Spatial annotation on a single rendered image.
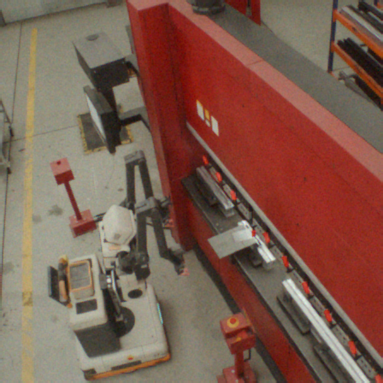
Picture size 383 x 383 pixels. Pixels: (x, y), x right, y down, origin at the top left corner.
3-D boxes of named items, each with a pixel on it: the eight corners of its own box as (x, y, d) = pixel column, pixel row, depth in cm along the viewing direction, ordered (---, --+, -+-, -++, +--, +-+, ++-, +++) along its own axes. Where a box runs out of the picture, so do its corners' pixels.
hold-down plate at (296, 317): (276, 298, 296) (276, 295, 294) (283, 294, 297) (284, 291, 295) (303, 335, 275) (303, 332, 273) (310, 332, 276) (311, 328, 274)
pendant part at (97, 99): (92, 124, 387) (82, 86, 363) (107, 120, 390) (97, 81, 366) (109, 155, 356) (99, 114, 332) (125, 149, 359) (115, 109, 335)
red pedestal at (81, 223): (68, 225, 482) (43, 162, 426) (91, 215, 488) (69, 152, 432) (73, 238, 468) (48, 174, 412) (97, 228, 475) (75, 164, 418)
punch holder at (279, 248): (269, 248, 287) (269, 229, 276) (281, 242, 289) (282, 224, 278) (283, 265, 277) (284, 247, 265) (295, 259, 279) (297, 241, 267)
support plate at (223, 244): (207, 240, 321) (207, 239, 320) (242, 225, 327) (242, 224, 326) (220, 259, 308) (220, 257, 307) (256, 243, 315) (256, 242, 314)
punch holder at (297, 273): (287, 271, 273) (289, 253, 262) (300, 265, 275) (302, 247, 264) (302, 291, 263) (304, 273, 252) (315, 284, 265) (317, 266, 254)
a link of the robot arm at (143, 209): (132, 197, 262) (134, 210, 255) (156, 195, 265) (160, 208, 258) (133, 252, 291) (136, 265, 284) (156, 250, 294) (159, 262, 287)
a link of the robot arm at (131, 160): (121, 150, 293) (124, 160, 286) (144, 148, 296) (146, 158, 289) (124, 204, 322) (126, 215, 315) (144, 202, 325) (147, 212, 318)
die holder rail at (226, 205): (197, 177, 383) (196, 168, 377) (203, 174, 385) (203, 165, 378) (226, 217, 349) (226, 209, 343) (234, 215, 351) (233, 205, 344)
